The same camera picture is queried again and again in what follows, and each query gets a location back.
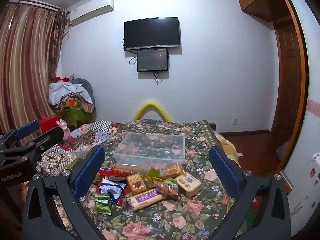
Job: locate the brown wooden door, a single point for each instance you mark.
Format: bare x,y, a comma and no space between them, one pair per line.
287,80

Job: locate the white curtain rail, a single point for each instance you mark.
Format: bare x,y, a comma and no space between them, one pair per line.
35,3

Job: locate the green pea snack packet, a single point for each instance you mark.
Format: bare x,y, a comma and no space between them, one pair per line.
101,200
102,208

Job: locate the clear plastic storage box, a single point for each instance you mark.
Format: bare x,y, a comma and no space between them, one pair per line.
150,142

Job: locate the striped red curtain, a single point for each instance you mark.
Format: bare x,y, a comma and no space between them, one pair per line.
27,67

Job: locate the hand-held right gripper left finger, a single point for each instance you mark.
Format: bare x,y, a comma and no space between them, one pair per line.
90,170

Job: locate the yellow foam tube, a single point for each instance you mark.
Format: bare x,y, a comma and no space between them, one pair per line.
151,104

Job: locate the dark floral blanket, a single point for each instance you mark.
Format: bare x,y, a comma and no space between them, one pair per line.
175,217

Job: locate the green label cake packet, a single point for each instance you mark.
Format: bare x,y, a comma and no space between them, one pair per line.
168,188

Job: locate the yellow-green snack packet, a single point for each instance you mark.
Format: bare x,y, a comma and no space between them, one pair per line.
153,175

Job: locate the white cabinet with stickers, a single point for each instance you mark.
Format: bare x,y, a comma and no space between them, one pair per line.
308,192

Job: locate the pile of clothes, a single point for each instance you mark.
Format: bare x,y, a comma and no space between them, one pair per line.
67,97

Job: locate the clear bread slice packet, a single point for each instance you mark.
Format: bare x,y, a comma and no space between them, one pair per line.
171,170

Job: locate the brown biscuit packet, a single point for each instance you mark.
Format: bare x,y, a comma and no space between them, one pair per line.
136,183

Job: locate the grey-blue cloth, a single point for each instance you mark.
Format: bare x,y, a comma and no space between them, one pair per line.
283,151

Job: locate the small black wall monitor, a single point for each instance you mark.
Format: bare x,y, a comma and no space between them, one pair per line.
152,60

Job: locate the red box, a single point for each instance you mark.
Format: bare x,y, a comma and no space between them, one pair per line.
48,123

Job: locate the blue and white snack packet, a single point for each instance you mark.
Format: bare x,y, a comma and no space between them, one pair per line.
111,188

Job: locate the yellow quilt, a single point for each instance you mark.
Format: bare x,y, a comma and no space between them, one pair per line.
228,147

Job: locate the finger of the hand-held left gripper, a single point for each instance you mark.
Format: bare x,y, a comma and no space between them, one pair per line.
50,136
27,128

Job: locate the pink plush toy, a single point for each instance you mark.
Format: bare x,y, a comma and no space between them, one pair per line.
63,128

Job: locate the red noodle snack packet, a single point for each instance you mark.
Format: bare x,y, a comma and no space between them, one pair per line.
113,173
123,197

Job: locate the beige cracker packet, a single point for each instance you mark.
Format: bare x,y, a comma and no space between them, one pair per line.
188,185

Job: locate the purple label biscuit roll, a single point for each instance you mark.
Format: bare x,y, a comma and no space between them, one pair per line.
145,198

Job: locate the white sliding wardrobe door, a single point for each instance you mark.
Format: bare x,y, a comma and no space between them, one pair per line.
308,67

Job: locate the patchwork blanket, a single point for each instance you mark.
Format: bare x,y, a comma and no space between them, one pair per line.
82,140

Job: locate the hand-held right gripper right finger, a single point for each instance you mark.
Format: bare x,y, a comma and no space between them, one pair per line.
222,172

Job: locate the teal armchair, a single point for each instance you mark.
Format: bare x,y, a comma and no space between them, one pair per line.
87,87

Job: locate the white air conditioner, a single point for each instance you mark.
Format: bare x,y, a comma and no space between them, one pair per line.
92,8

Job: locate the black wall television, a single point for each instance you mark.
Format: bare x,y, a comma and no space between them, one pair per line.
152,32

